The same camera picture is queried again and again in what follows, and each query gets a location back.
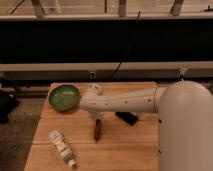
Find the black object at left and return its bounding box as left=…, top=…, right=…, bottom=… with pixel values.
left=0, top=72, right=20, bottom=125

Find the green bowl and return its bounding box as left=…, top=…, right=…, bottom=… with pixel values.
left=48, top=84, right=80, bottom=111

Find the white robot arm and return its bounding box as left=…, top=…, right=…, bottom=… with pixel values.
left=80, top=81, right=213, bottom=171

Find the black rectangular block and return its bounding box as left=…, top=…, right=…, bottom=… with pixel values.
left=115, top=112, right=138, bottom=125

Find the wall power outlet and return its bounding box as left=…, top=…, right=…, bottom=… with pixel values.
left=89, top=71, right=96, bottom=79

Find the black hanging cable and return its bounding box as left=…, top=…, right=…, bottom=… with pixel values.
left=108, top=10, right=142, bottom=80

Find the white plastic bottle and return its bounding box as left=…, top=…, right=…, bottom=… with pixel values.
left=49, top=130, right=77, bottom=169

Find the translucent plastic cup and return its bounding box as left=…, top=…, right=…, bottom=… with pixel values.
left=136, top=113, right=149, bottom=121

